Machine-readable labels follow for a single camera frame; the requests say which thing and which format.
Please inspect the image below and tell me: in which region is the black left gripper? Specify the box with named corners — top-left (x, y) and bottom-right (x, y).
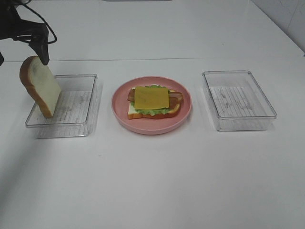
top-left (0, 0), bottom-right (49, 66)

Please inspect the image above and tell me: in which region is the bread slice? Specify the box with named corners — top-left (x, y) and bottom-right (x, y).
top-left (19, 56), bottom-right (61, 118)
top-left (127, 100), bottom-right (183, 120)

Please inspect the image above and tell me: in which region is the yellow cheese slice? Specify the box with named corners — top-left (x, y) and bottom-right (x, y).
top-left (134, 86), bottom-right (169, 110)

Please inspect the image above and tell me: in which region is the green lettuce leaf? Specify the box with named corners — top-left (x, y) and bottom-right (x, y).
top-left (129, 85), bottom-right (170, 116)

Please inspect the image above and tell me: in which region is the bacon strip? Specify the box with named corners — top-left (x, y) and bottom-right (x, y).
top-left (169, 91), bottom-right (183, 102)
top-left (127, 89), bottom-right (180, 109)

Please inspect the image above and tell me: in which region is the left clear plastic tray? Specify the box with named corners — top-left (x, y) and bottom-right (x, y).
top-left (25, 74), bottom-right (102, 139)

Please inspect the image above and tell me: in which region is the clear plastic tray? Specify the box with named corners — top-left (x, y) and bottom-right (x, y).
top-left (202, 70), bottom-right (277, 131)
top-left (25, 74), bottom-right (102, 139)

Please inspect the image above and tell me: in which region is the pink round plate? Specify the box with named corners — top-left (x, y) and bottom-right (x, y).
top-left (112, 76), bottom-right (192, 135)

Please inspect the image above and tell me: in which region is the right clear plastic tray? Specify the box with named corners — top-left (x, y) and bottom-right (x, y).
top-left (202, 70), bottom-right (277, 131)

